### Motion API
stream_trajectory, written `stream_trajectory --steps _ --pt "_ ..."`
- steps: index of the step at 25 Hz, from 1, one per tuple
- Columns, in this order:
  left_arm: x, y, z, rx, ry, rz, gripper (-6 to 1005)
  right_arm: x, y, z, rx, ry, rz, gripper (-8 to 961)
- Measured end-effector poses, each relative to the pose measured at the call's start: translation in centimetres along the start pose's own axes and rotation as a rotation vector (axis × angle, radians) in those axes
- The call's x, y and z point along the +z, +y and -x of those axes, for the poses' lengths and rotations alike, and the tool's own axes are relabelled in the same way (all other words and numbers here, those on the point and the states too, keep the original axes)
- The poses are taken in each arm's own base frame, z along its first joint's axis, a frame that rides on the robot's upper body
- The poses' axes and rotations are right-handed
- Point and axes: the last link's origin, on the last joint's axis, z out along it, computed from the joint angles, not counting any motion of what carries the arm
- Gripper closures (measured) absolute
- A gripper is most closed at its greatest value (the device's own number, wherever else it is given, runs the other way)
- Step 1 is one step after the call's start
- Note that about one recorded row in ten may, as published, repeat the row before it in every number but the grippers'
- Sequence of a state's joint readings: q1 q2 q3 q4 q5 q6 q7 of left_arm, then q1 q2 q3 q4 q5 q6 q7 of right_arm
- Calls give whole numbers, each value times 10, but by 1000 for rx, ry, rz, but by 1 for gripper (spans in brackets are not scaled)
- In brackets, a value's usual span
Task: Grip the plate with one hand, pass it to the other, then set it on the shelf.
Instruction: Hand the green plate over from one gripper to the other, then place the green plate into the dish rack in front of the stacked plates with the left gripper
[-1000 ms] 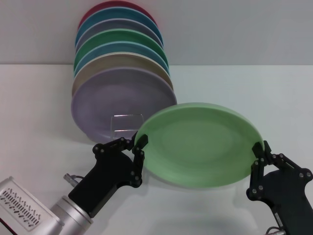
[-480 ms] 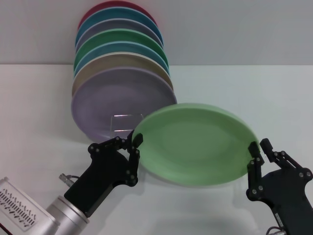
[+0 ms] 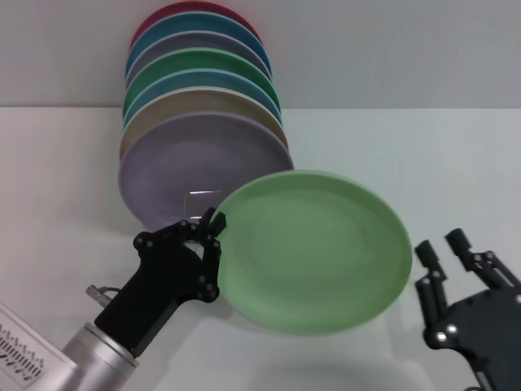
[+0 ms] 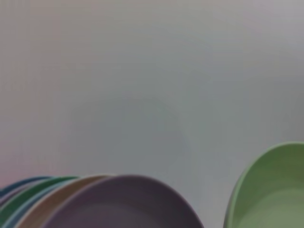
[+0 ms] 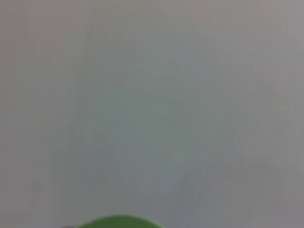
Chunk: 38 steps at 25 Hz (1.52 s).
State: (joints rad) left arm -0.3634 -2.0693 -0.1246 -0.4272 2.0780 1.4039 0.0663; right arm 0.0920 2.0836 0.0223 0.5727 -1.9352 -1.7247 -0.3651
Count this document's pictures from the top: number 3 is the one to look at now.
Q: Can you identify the grey purple plate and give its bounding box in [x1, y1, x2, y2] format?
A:
[124, 30, 274, 89]

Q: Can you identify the white vented box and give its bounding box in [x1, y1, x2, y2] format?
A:
[0, 301, 78, 391]

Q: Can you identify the metal wire plate rack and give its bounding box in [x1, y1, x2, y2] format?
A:
[182, 187, 237, 223]

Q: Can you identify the light blue plate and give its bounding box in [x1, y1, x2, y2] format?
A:
[121, 68, 284, 127]

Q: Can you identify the lavender plate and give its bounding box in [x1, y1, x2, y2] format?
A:
[117, 112, 296, 233]

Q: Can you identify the beige plate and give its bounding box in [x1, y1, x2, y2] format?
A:
[118, 86, 291, 164]

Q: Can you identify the maroon red plate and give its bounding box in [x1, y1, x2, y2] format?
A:
[129, 1, 264, 52]

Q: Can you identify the dark green plate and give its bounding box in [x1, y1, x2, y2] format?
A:
[121, 47, 282, 111]

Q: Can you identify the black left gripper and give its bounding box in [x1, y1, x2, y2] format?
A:
[93, 206, 228, 359]

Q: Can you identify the silver cable connector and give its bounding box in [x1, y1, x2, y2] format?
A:
[84, 283, 123, 305]

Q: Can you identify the light green plate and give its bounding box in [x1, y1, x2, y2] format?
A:
[211, 169, 413, 337]

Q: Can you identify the dark teal plate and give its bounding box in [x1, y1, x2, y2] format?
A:
[124, 11, 273, 78]

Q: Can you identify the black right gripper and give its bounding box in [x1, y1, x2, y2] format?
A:
[414, 227, 521, 391]

